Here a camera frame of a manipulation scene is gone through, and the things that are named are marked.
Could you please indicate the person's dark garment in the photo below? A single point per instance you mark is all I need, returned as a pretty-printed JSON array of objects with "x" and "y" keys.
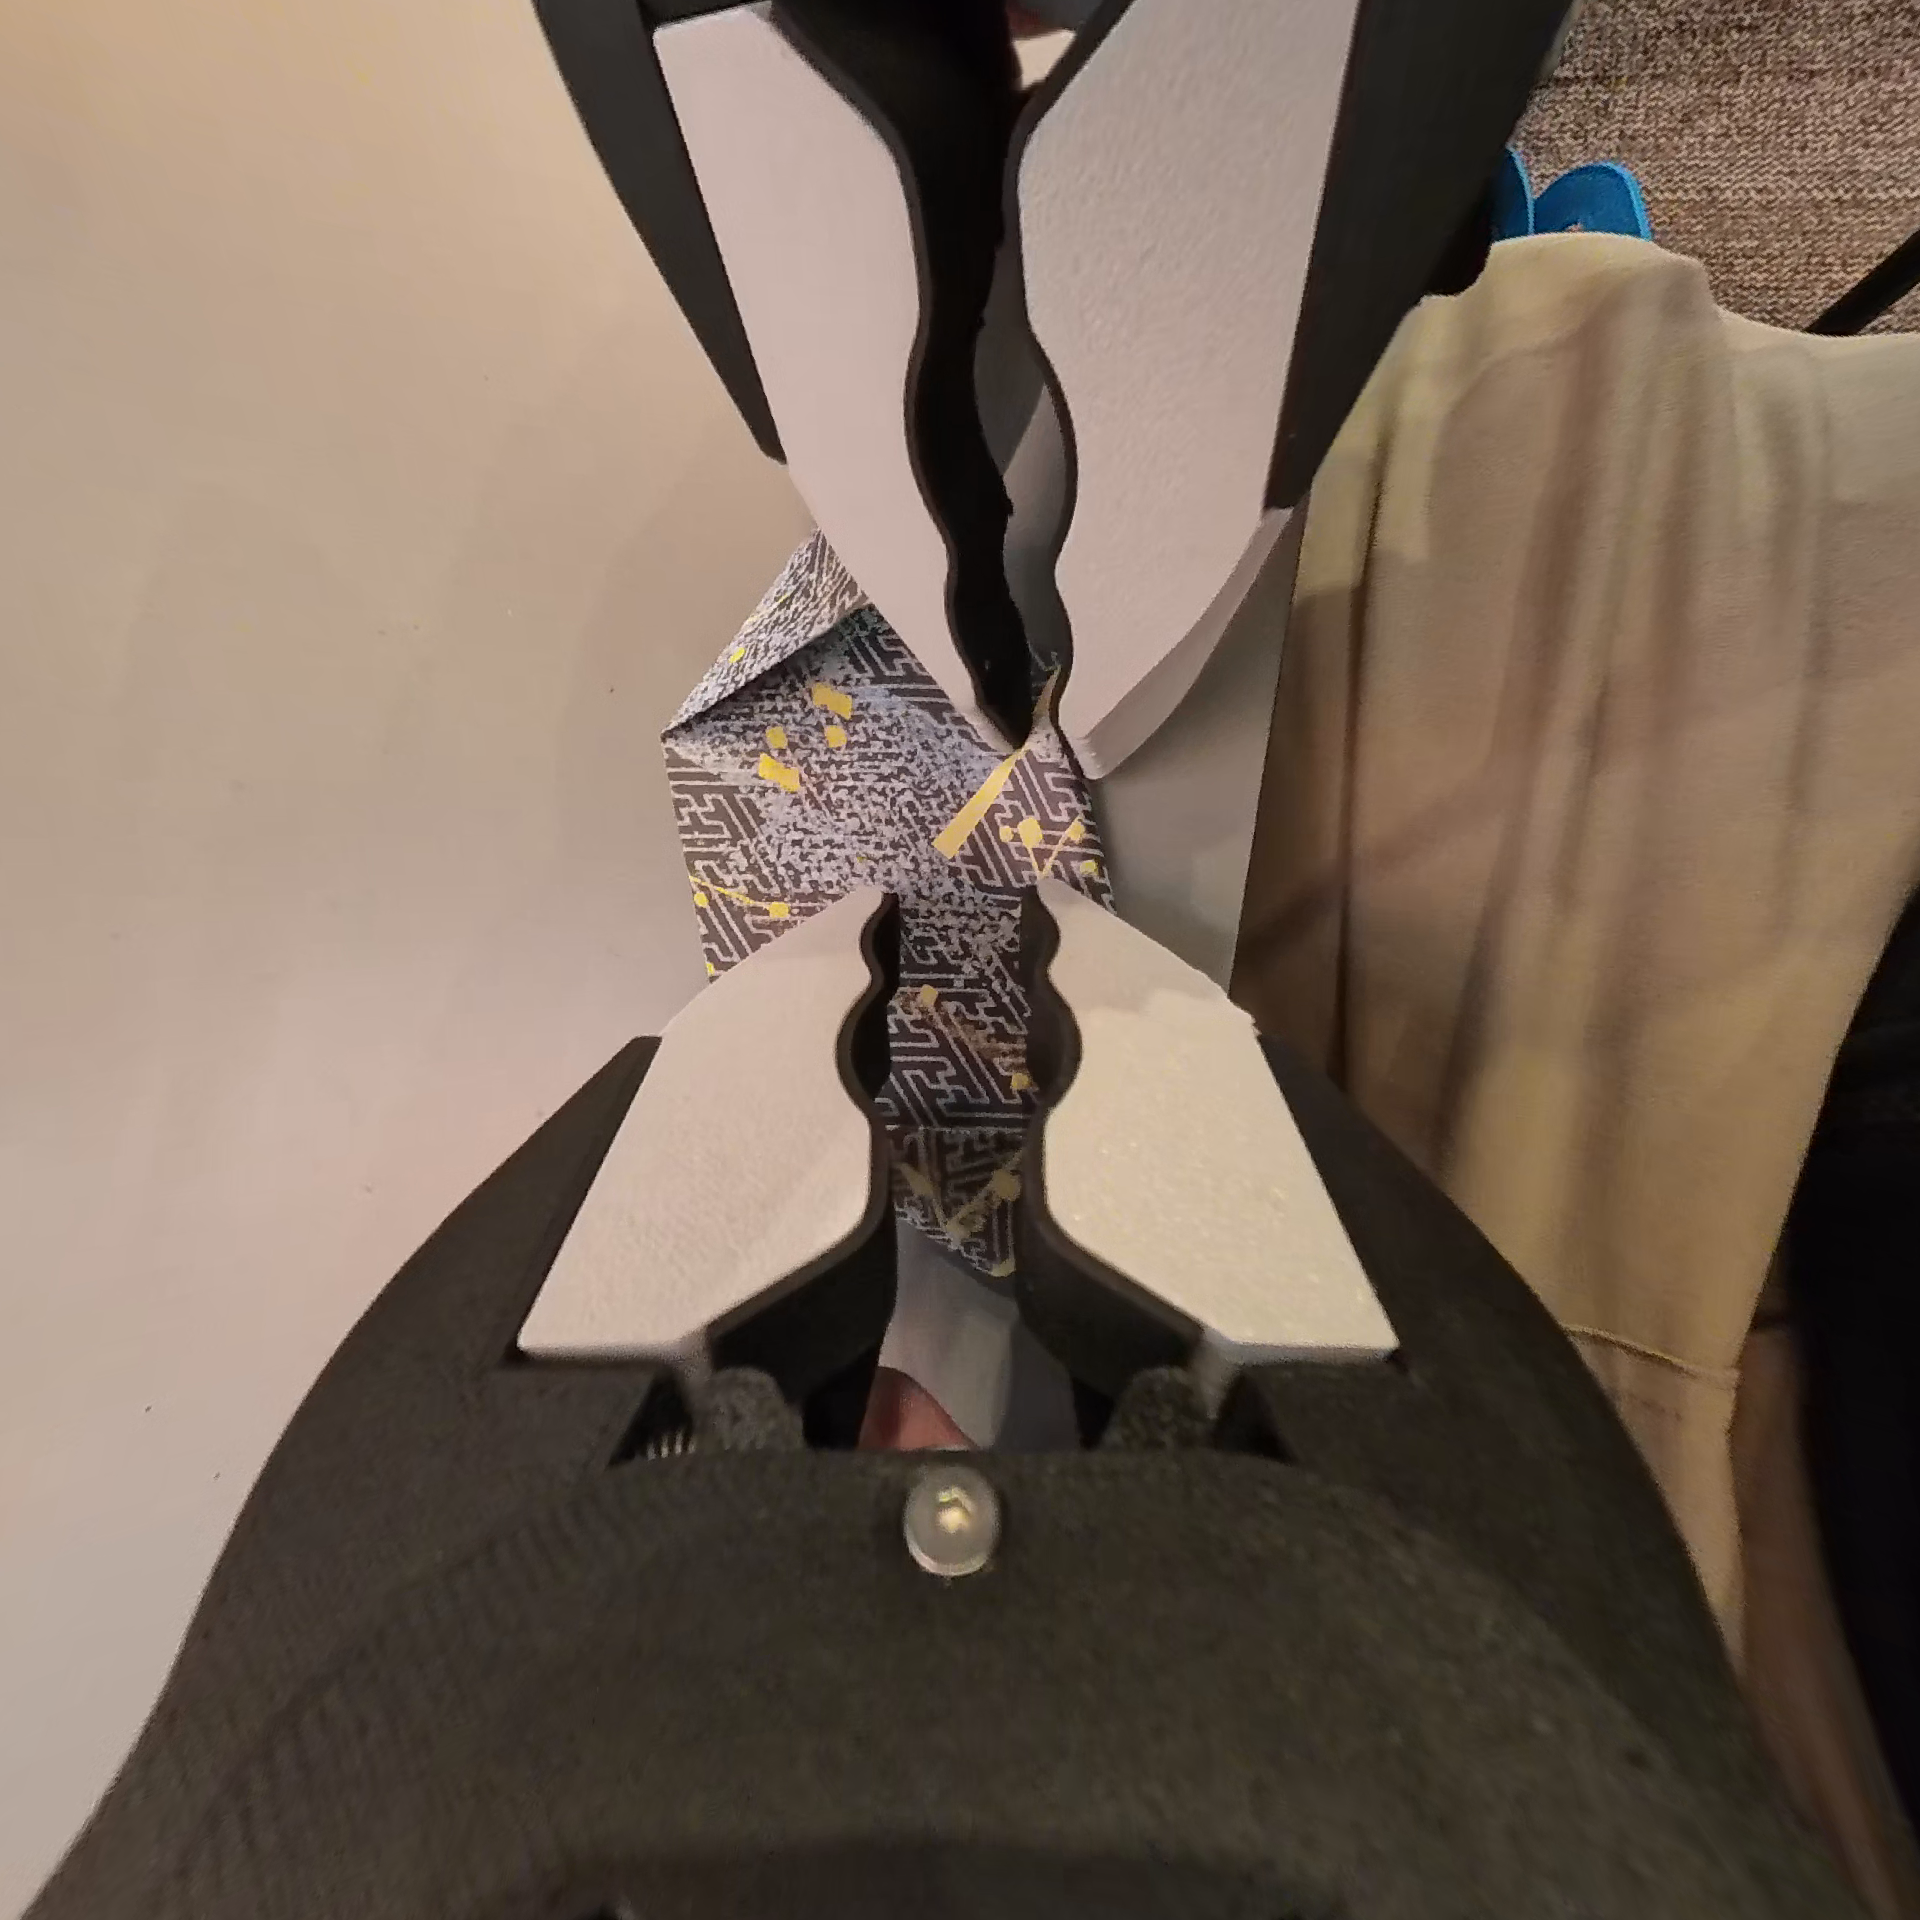
[{"x": 1862, "y": 1350}]

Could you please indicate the thin black rod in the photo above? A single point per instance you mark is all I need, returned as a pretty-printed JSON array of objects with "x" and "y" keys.
[{"x": 1875, "y": 285}]

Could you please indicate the person's beige garment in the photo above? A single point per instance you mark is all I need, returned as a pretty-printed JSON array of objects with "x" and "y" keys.
[{"x": 1576, "y": 750}]

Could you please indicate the blue fabric item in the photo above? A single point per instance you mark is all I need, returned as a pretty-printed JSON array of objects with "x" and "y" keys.
[{"x": 1590, "y": 201}]

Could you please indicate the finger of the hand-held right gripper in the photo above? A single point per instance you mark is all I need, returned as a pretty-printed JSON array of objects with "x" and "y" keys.
[
  {"x": 810, "y": 299},
  {"x": 1170, "y": 375}
]

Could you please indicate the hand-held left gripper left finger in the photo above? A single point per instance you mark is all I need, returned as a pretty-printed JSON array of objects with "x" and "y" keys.
[{"x": 705, "y": 1170}]

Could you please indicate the patterned grey origami paper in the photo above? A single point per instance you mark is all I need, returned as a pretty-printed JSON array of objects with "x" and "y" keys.
[{"x": 839, "y": 809}]

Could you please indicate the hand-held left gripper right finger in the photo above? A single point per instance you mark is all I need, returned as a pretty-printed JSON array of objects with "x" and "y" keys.
[{"x": 1201, "y": 1170}]

